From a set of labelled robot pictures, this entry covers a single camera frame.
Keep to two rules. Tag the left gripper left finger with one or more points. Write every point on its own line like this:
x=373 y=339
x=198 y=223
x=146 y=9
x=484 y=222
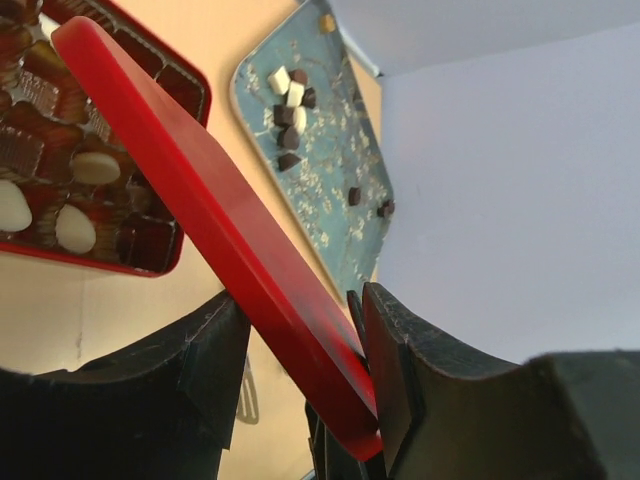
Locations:
x=161 y=408

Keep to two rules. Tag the white square chocolate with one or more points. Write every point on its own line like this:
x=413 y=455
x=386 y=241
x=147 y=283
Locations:
x=279 y=81

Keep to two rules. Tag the blue floral tray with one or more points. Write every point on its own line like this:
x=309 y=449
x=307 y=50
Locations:
x=338 y=148

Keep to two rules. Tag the red chocolate box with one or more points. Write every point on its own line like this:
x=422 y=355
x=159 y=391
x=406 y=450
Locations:
x=47 y=119

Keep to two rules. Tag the dark chocolate at tray corner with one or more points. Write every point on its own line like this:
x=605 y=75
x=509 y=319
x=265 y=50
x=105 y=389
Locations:
x=386 y=209

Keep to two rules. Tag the red box lid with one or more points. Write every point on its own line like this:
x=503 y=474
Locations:
x=244 y=245

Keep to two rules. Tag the white round chocolate box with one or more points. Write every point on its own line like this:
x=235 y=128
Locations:
x=95 y=168

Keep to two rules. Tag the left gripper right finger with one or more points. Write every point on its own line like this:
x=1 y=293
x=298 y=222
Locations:
x=447 y=410

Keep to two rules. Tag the dark chocolate tray far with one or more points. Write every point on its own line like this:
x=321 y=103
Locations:
x=354 y=196

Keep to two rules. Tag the metal tongs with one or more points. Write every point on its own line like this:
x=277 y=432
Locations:
x=247 y=408

